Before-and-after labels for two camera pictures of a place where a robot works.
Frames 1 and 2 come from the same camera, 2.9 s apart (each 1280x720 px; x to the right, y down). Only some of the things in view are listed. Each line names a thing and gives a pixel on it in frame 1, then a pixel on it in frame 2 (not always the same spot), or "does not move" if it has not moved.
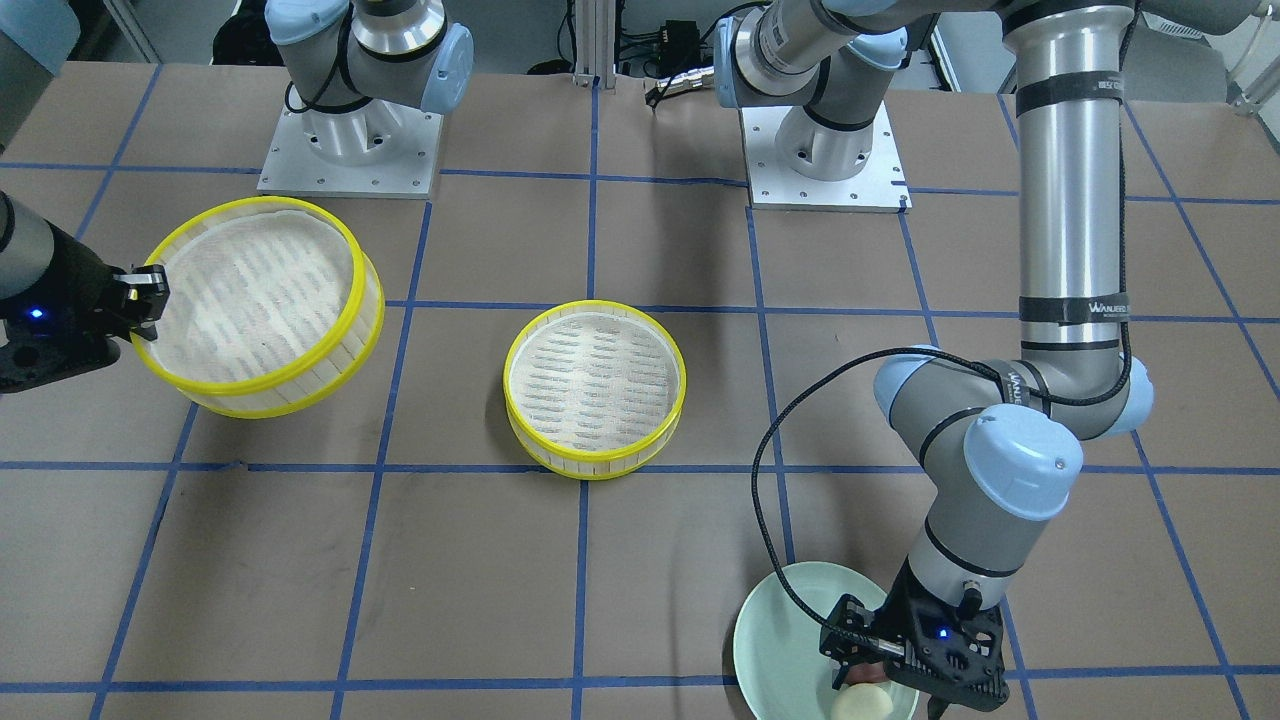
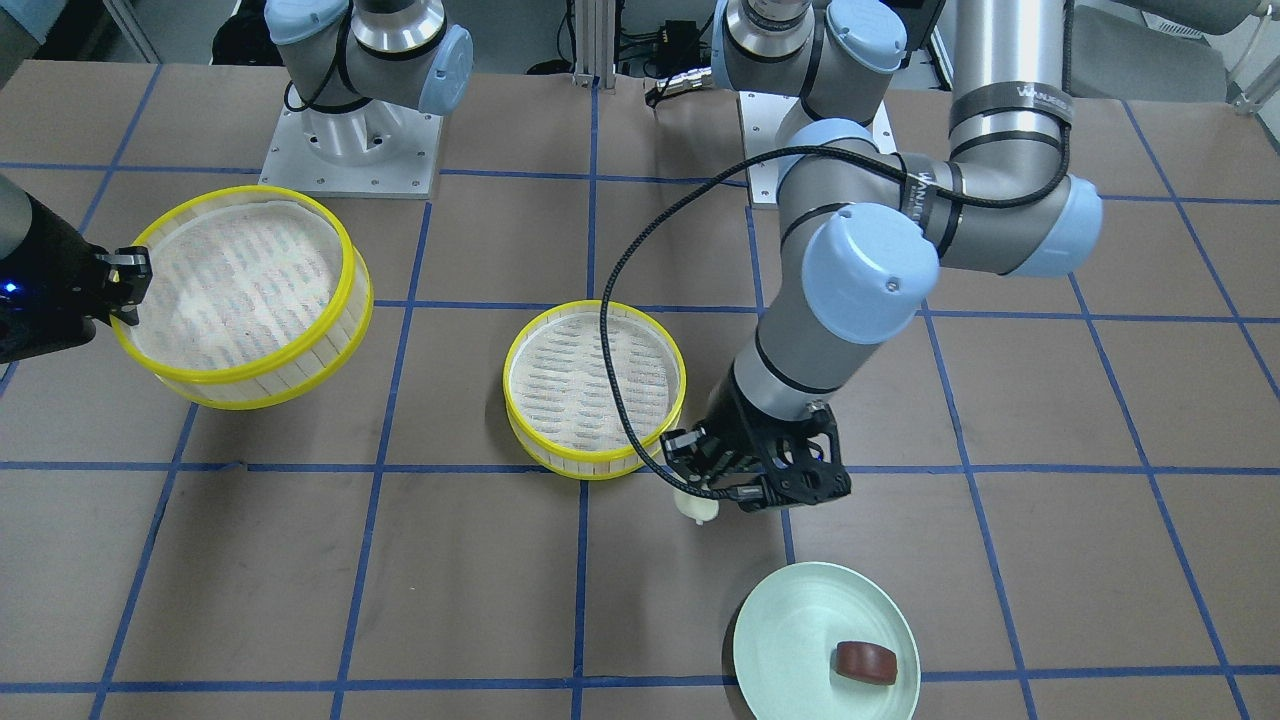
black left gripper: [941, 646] → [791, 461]
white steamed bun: [862, 701] → [699, 509]
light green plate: [777, 644] does not move
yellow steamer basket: [275, 306] does not move
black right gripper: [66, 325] → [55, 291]
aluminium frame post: [595, 43] does not move
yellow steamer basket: [593, 388] does not move
